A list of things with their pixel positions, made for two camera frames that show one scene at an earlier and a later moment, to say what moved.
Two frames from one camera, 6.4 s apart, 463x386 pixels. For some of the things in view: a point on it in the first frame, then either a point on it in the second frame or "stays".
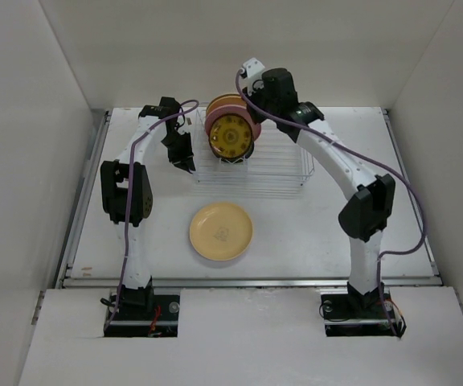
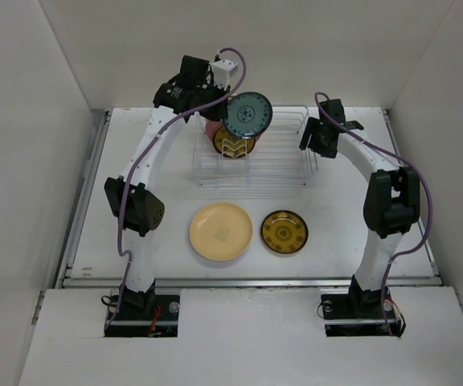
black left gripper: x=185 y=155 to x=218 y=113
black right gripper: x=257 y=89 to x=313 y=126
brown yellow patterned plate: x=231 y=138 to x=284 y=232
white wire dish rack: x=276 y=159 stays
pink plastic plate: x=234 y=109 to x=213 y=125
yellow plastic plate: x=221 y=231 stays
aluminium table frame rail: x=67 y=281 stays
